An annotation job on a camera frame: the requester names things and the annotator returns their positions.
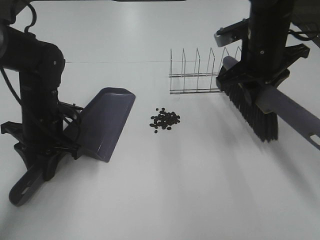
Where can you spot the purple hand brush black bristles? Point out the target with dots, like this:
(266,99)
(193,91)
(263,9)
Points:
(262,107)

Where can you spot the pile of coffee beans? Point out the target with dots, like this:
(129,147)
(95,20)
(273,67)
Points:
(164,120)

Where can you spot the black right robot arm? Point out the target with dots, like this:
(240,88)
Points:
(269,23)

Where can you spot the purple plastic dustpan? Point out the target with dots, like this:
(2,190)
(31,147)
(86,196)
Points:
(102,122)

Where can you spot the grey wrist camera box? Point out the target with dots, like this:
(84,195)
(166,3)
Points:
(235,32)

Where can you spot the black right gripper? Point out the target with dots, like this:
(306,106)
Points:
(252,73)

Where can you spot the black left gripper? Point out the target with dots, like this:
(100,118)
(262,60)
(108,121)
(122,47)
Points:
(50,135)

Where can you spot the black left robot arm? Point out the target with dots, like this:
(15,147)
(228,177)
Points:
(32,70)

